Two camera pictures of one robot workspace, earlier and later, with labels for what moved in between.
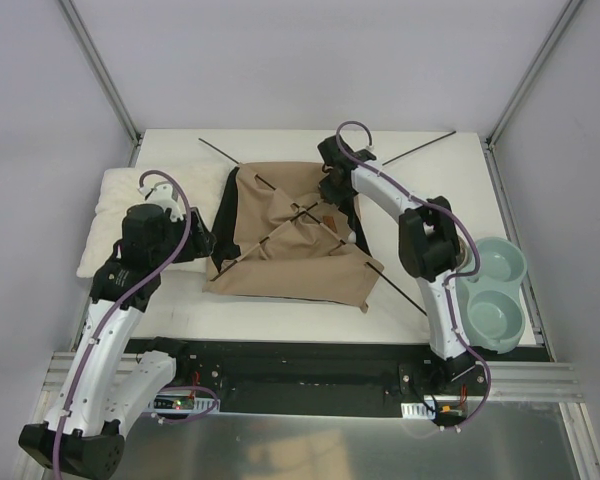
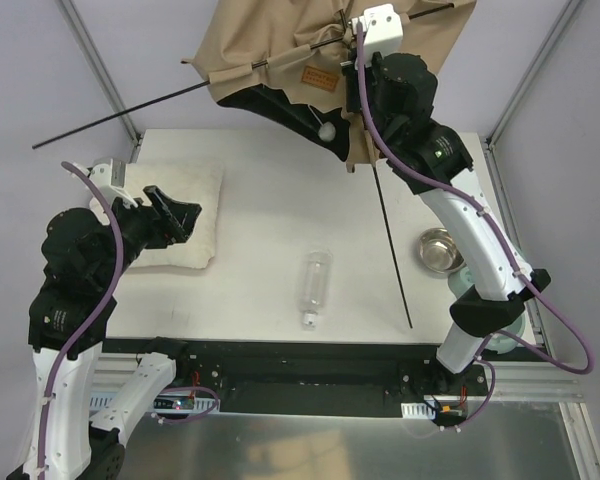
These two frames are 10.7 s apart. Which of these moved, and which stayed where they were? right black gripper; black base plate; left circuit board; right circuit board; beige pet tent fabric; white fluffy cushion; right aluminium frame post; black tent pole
Moved: beige pet tent fabric; black tent pole; right black gripper
Stayed: white fluffy cushion; left circuit board; black base plate; right circuit board; right aluminium frame post
